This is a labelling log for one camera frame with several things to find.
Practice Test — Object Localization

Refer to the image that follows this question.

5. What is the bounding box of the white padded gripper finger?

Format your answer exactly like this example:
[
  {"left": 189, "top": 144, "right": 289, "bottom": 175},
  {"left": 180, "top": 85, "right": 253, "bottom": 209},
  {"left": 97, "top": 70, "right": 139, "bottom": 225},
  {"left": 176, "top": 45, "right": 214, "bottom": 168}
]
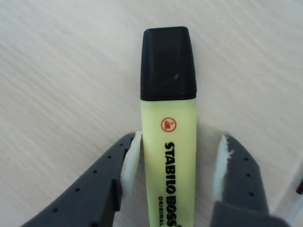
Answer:
[
  {"left": 18, "top": 131, "right": 143, "bottom": 227},
  {"left": 211, "top": 134, "right": 292, "bottom": 227}
]

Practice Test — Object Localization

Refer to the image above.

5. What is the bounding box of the yellow Stabilo highlighter black cap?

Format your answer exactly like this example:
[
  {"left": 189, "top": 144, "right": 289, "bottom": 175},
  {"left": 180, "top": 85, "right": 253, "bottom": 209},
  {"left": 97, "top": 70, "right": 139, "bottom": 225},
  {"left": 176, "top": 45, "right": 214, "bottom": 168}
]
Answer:
[{"left": 139, "top": 26, "right": 198, "bottom": 227}]

